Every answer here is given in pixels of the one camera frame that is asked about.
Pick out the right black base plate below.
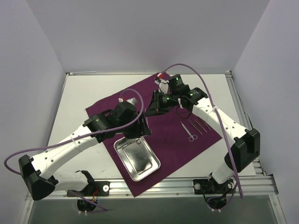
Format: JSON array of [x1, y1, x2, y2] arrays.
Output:
[[193, 178, 235, 195]]

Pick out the steel instrument tray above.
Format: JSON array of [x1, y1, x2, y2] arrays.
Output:
[[114, 137, 161, 182]]

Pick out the aluminium rail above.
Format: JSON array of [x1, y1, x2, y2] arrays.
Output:
[[225, 72, 266, 176], [25, 175, 279, 201]]

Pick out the steel forceps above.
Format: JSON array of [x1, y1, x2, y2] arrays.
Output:
[[200, 118, 211, 130], [194, 119, 207, 133], [188, 120, 202, 135]]

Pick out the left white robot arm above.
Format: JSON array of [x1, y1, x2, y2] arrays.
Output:
[[19, 101, 151, 201]]

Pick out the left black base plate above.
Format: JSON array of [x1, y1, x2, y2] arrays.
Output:
[[66, 181, 110, 197]]

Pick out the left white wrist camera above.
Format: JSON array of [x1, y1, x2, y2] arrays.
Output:
[[118, 98, 138, 106]]

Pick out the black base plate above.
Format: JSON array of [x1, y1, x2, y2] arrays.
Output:
[[66, 181, 110, 197], [193, 178, 235, 195]]

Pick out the purple surgical cloth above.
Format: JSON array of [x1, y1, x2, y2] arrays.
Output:
[[85, 74, 222, 197]]

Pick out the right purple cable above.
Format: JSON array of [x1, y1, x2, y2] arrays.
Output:
[[157, 63, 244, 210]]

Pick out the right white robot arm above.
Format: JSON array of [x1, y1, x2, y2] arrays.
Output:
[[145, 73, 260, 193]]

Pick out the front aluminium rail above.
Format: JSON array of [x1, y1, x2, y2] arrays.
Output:
[[25, 175, 279, 201]]

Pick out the right aluminium rail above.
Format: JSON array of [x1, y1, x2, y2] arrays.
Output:
[[225, 72, 266, 176]]

